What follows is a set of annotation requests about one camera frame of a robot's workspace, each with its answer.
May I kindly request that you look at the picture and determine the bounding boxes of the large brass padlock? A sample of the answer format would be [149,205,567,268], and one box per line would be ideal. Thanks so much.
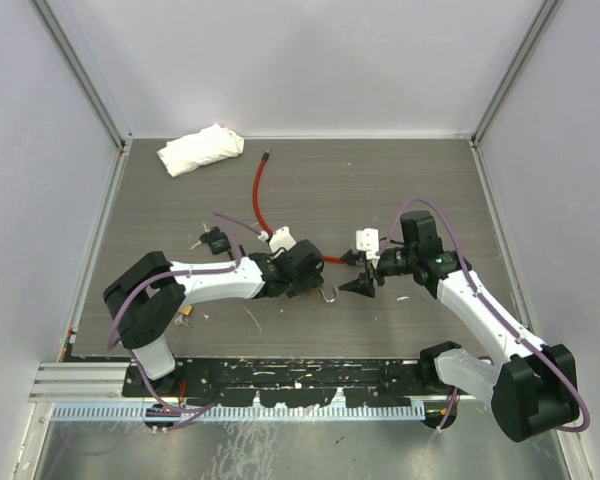
[310,285,339,304]

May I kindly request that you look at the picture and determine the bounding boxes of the black padlock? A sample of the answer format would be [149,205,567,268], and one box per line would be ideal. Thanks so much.
[206,226,231,255]

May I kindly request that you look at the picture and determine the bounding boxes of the white cloth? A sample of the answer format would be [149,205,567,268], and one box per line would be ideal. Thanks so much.
[157,124,245,178]

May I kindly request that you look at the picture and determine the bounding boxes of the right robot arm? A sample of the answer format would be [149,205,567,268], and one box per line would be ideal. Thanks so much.
[340,210,584,442]

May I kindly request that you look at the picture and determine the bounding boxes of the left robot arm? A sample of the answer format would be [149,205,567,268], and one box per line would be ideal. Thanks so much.
[103,240,324,396]

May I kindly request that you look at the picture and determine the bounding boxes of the black-headed key bunch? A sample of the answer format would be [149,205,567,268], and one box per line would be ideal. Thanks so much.
[190,223,210,250]

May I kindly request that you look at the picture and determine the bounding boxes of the small brass padlock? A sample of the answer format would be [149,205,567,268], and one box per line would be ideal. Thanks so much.
[178,306,193,316]

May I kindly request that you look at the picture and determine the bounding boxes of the small silver keys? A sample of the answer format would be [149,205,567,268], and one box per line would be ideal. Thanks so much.
[173,316,191,329]

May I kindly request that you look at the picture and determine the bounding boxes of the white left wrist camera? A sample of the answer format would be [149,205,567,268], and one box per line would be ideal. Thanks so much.
[268,226,296,253]

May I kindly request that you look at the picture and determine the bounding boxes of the red cable lock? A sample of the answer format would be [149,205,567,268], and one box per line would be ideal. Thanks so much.
[252,147,342,265]

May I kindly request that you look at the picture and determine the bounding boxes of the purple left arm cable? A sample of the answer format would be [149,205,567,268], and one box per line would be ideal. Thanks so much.
[105,211,271,351]

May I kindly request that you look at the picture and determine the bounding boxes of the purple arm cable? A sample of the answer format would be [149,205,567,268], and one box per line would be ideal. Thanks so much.
[387,198,592,432]
[105,211,271,351]

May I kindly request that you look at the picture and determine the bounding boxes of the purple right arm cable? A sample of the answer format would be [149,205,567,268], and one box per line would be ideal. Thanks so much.
[387,198,592,432]

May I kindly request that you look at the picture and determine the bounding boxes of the aluminium frame rail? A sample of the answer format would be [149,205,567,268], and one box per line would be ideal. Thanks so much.
[28,360,131,402]

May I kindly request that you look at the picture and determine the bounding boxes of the blue slotted cable duct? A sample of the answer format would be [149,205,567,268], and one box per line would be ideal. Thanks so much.
[51,401,426,422]

